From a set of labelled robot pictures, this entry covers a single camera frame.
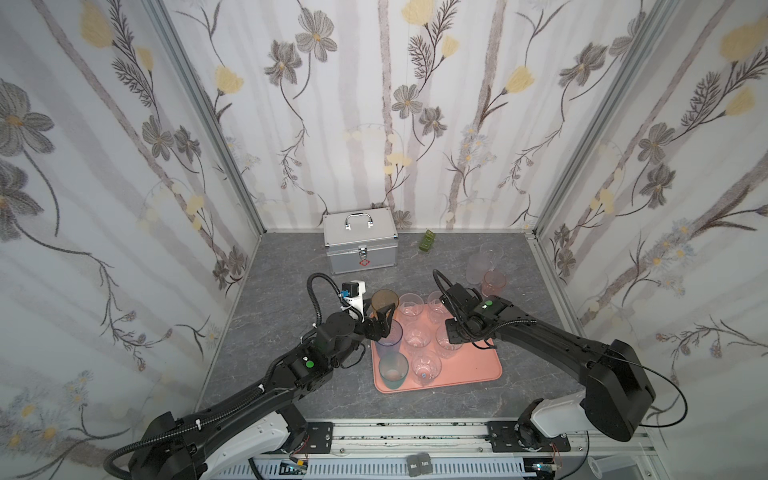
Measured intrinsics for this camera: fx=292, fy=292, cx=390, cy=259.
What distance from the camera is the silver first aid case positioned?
0.99 m

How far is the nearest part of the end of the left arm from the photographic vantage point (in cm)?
55

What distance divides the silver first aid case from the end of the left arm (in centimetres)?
33
